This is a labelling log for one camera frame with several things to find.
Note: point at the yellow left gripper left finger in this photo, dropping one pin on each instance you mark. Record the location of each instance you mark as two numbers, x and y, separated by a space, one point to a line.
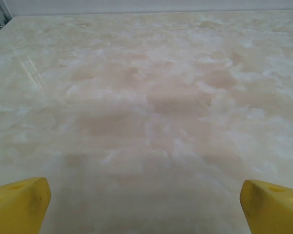
17 209

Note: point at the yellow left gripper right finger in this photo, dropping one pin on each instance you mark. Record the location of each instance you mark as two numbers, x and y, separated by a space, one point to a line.
273 212

